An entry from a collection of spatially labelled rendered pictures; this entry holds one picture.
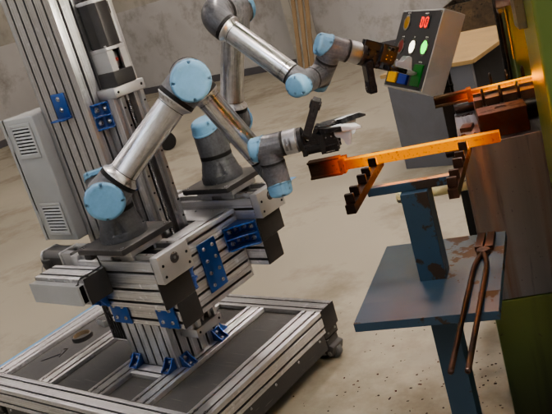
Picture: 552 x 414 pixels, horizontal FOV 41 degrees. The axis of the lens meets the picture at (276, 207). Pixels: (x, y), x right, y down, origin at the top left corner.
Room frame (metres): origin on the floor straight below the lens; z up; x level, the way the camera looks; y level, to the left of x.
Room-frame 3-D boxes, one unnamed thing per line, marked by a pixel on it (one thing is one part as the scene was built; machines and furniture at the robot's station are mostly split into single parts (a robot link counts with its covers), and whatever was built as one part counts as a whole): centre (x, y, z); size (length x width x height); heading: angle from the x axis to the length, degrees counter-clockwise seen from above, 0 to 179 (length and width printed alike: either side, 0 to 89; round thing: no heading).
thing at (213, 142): (2.63, 0.15, 0.98); 0.13 x 0.12 x 0.14; 143
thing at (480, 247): (1.39, -0.35, 0.73); 0.60 x 0.04 x 0.01; 155
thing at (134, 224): (2.25, 0.48, 0.87); 0.15 x 0.15 x 0.10
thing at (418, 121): (5.08, -1.53, 0.33); 1.24 x 0.64 x 0.66; 141
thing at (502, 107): (1.84, -0.62, 0.95); 0.12 x 0.09 x 0.07; 74
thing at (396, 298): (1.54, -0.30, 0.71); 0.40 x 0.30 x 0.02; 157
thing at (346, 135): (2.04, -0.25, 0.98); 0.09 x 0.03 x 0.06; 38
